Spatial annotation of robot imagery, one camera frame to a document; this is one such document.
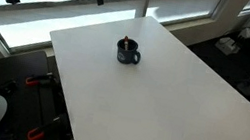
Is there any marker with red cap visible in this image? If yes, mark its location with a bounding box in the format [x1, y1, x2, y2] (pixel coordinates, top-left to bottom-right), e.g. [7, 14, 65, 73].
[121, 34, 131, 51]

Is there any dark teal mug with logo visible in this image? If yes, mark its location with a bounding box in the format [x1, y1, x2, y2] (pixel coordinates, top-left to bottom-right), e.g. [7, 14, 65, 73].
[113, 36, 145, 67]

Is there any black robot cart top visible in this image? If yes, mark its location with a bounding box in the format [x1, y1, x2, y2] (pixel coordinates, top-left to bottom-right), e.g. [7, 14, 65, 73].
[0, 43, 65, 104]

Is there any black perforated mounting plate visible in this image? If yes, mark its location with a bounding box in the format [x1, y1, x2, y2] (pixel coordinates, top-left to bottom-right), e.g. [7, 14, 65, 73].
[0, 66, 89, 140]

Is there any white floor device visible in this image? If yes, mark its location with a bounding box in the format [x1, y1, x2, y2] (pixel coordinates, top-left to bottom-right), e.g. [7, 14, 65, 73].
[214, 34, 243, 58]

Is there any black clamp with orange handle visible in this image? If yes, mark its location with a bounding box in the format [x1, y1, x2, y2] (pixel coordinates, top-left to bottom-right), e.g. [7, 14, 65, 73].
[24, 69, 57, 91]
[26, 112, 65, 140]

